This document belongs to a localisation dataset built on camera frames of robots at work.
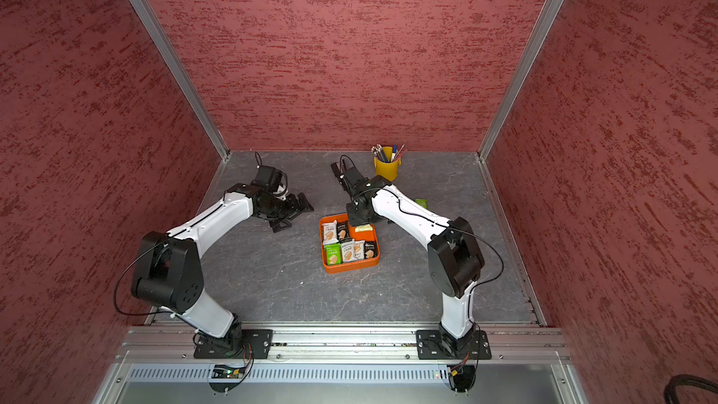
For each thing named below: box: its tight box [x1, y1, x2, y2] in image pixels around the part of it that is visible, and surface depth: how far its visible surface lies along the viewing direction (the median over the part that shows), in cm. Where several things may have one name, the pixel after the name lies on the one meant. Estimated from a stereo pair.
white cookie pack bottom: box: [341, 238, 356, 263], surface depth 91 cm
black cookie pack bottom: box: [363, 240, 376, 260], surface depth 92 cm
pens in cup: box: [371, 144, 408, 163], surface depth 106 cm
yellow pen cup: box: [373, 146, 403, 182], surface depth 109 cm
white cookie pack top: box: [322, 218, 340, 246], surface depth 94 cm
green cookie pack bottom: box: [323, 243, 342, 265], surface depth 90 cm
